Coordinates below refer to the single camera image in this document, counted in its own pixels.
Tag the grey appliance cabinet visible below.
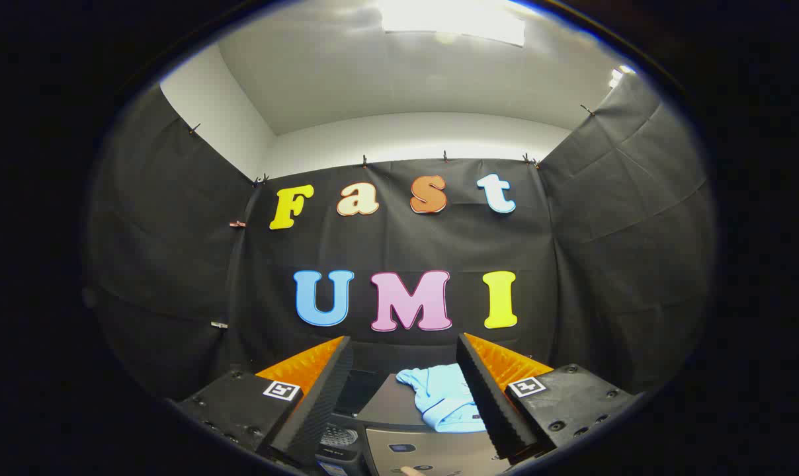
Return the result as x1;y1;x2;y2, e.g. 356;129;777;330
357;372;513;476

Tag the black backdrop cloth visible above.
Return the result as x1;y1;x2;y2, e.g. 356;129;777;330
85;69;716;401

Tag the light blue garment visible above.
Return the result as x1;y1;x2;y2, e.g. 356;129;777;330
396;362;489;434

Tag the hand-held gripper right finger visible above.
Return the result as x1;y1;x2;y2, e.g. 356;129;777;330
455;332;640;465

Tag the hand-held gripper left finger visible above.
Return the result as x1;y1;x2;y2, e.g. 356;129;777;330
173;335;355;469

